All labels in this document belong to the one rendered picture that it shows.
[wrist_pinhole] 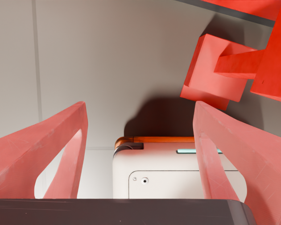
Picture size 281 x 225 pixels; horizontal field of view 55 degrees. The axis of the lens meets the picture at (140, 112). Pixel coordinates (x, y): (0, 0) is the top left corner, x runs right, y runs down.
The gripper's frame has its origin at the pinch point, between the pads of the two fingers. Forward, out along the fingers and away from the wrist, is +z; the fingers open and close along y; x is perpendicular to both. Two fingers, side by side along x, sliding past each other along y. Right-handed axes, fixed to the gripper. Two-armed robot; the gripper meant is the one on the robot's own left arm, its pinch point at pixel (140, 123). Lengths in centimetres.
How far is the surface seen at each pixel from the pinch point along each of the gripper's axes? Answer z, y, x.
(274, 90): 22.4, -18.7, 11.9
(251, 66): 50, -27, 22
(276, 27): 32.8, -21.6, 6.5
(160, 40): 95, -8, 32
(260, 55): 49, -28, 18
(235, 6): 88, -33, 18
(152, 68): 90, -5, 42
